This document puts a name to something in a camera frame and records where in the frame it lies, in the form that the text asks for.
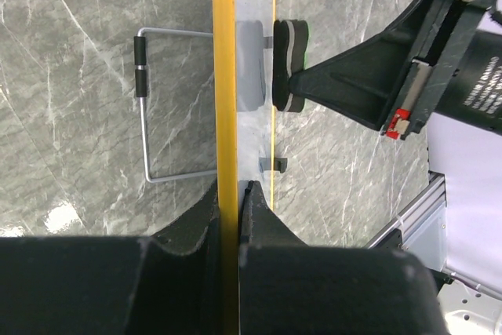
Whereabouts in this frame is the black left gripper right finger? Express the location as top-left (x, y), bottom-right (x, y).
top-left (239, 181), bottom-right (447, 334)

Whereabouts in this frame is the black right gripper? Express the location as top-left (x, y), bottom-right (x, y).
top-left (289, 0), bottom-right (501, 140)

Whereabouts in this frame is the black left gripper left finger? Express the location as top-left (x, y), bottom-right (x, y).
top-left (1, 187), bottom-right (221, 334)

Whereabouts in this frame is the green whiteboard eraser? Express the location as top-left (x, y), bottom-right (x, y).
top-left (272, 20), bottom-right (309, 113)

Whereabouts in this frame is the yellow framed whiteboard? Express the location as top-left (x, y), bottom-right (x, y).
top-left (133, 0), bottom-right (289, 335)

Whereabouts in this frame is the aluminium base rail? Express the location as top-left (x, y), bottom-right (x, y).
top-left (366, 173), bottom-right (447, 271)

